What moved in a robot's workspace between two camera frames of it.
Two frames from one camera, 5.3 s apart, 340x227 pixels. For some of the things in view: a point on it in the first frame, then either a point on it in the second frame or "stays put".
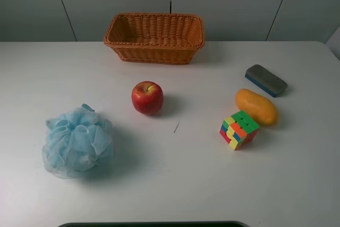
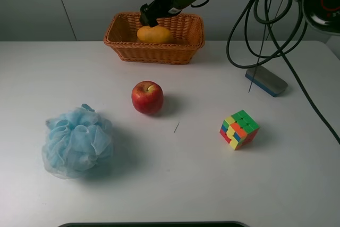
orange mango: x=262 y=108 → x=153 y=34
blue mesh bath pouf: x=77 y=142 stays put
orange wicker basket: x=153 y=38 stays put
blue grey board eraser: x=271 y=82 stays put
